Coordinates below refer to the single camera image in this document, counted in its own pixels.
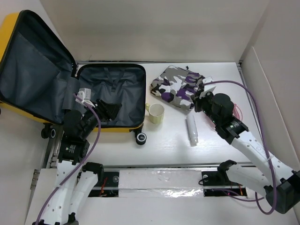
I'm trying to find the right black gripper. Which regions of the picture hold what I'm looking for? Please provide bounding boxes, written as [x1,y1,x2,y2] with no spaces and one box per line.
[190,89,220,125]

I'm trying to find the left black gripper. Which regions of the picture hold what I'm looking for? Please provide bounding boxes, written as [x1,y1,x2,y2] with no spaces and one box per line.
[81,98,121,137]

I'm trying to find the white tube bottle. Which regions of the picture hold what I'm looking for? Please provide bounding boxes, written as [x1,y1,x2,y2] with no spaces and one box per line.
[186,114,198,146]

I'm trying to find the pink headphones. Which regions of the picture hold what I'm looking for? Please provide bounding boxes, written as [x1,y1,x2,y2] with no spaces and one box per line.
[233,104,243,121]

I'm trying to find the camouflage clothing bundle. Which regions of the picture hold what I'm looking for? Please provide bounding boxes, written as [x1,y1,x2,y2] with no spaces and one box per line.
[150,65,205,111]

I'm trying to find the pale yellow mug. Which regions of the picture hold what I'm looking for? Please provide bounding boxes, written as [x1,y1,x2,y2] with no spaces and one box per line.
[145,103,165,124]

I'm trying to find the yellow Pikachu suitcase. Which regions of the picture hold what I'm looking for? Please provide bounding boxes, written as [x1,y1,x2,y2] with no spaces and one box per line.
[0,10,147,145]

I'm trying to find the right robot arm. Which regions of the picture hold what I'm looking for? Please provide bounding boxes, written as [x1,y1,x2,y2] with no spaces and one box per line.
[194,90,300,214]

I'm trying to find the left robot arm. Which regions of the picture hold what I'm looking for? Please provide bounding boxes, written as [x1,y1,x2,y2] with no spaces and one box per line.
[34,99,122,225]

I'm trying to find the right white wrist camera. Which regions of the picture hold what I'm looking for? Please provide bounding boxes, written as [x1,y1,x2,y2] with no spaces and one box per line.
[202,76,216,95]

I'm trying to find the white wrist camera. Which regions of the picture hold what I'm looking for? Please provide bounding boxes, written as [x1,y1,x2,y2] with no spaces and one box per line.
[75,88,95,107]
[202,76,216,95]

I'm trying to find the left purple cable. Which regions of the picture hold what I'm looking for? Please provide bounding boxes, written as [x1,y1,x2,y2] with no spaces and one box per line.
[35,93,102,223]

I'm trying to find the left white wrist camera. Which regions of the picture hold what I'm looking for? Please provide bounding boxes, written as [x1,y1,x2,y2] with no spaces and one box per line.
[75,88,95,107]

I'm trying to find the metal base rail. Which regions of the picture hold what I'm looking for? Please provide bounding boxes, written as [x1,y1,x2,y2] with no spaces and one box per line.
[89,168,248,198]

